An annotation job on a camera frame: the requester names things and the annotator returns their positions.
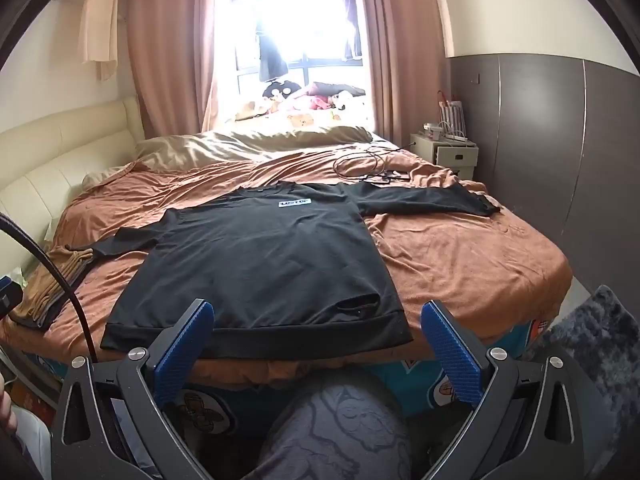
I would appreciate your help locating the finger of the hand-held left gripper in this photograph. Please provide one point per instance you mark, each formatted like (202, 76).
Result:
(7, 290)

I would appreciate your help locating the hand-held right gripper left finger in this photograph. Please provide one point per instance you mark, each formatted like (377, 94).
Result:
(185, 355)

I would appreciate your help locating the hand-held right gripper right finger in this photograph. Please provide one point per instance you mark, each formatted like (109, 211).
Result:
(450, 355)

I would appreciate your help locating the black long-sleeve shirt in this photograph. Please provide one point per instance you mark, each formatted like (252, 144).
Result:
(260, 260)

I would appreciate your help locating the stack of folded clothes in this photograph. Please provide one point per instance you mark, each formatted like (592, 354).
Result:
(50, 285)

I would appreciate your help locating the person's left hand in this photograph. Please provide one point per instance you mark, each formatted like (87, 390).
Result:
(6, 407)

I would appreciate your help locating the teal cartoon bedsheet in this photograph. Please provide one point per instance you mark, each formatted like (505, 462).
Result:
(415, 385)

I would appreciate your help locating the brown blanket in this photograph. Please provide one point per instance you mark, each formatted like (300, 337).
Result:
(450, 260)

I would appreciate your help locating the cream padded headboard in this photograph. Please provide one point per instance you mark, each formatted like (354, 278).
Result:
(50, 160)

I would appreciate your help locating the person's leg in patterned pants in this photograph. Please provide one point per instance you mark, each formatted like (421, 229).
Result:
(330, 430)

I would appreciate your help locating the grey shaggy rug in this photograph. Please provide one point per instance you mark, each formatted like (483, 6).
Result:
(605, 340)

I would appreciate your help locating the cream nightstand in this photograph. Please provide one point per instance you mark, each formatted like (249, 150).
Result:
(450, 157)

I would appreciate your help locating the beige duvet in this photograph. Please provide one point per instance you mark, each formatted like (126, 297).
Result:
(225, 145)

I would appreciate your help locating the white power strip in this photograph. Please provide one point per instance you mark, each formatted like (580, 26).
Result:
(450, 136)

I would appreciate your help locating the grey wardrobe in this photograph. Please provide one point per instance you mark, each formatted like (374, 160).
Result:
(540, 135)

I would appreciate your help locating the yellow bear printed cloth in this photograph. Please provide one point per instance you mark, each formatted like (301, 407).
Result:
(300, 119)

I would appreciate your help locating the beige hanging cloth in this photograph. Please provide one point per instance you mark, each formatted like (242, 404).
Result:
(100, 25)

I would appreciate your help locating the black and white plush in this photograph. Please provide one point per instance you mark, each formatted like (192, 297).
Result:
(280, 90)

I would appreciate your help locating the pile of plush toys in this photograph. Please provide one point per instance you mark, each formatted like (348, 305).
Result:
(320, 100)

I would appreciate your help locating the pink curtain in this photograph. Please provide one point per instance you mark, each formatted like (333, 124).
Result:
(165, 45)
(400, 45)

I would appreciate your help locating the dark hanging garment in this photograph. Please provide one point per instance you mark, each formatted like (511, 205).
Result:
(351, 25)
(272, 60)

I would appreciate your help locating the window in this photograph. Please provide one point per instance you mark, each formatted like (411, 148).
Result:
(300, 20)

